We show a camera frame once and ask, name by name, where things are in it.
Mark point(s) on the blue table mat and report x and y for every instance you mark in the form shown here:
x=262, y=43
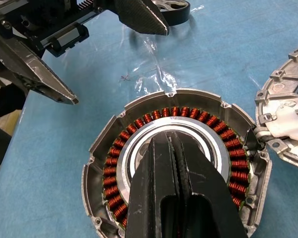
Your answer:
x=213, y=49

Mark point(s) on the clear plastic film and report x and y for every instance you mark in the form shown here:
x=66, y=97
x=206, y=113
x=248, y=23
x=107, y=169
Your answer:
x=161, y=74

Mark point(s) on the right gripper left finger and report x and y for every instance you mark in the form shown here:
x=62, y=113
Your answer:
x=149, y=188

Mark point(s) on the silver motor end cover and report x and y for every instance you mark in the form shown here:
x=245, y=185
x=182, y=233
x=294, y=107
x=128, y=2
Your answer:
x=280, y=86

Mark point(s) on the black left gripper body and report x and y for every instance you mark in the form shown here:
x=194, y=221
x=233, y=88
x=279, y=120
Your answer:
x=59, y=37

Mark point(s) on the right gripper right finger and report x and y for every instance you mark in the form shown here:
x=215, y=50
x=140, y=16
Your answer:
x=208, y=198

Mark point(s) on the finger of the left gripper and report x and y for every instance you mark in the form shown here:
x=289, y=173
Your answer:
x=39, y=72
x=144, y=17

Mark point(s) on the motor stator with copper windings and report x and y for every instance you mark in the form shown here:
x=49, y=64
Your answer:
x=111, y=161

